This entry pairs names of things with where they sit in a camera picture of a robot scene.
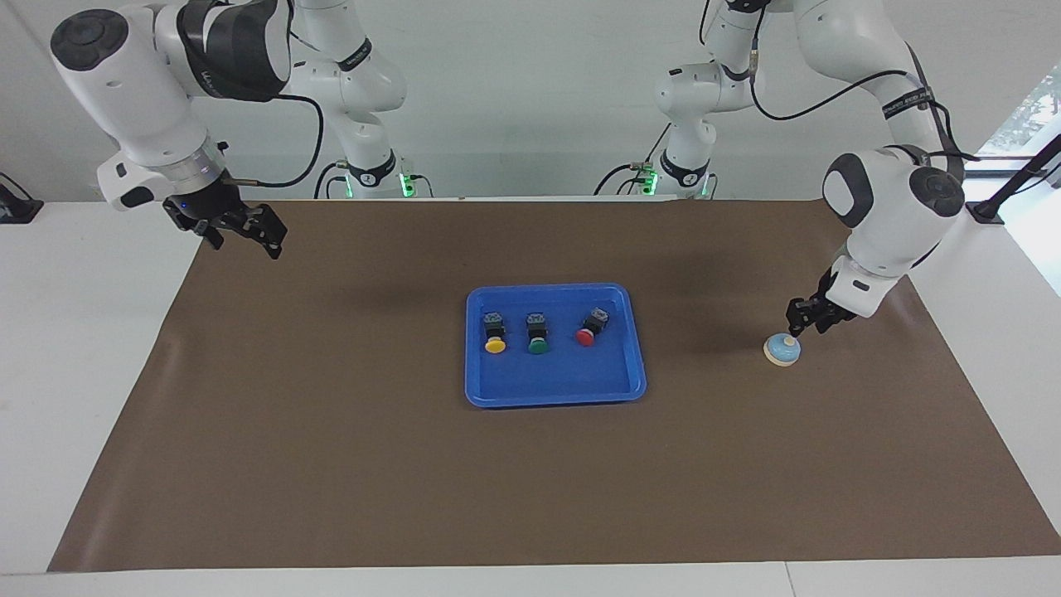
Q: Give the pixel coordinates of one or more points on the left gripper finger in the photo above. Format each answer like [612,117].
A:
[802,313]
[827,325]

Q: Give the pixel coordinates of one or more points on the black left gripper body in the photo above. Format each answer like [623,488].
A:
[833,305]

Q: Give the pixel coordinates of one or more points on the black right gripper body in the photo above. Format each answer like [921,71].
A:
[214,206]

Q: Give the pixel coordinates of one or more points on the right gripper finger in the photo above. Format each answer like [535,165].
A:
[269,225]
[192,220]

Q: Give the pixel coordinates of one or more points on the light blue desk bell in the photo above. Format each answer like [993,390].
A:
[781,353]

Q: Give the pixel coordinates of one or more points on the red push button switch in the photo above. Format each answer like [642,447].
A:
[587,335]

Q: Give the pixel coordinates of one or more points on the yellow push button switch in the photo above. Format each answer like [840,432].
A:
[496,344]

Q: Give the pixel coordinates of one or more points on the green push button switch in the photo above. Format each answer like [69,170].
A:
[539,345]

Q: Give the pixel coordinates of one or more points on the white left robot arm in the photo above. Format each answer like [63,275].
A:
[891,224]

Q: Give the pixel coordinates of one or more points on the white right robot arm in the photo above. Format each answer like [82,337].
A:
[124,83]

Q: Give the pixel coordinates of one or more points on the blue plastic tray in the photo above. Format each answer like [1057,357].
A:
[564,381]

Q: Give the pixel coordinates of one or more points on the black angled stand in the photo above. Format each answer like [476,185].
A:
[990,209]

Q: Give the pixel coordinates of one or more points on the window with green foliage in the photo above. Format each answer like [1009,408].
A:
[1032,108]

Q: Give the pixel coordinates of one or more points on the brown paper table mat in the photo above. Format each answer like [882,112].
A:
[530,481]

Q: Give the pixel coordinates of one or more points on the black table clamp mount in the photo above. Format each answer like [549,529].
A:
[16,207]

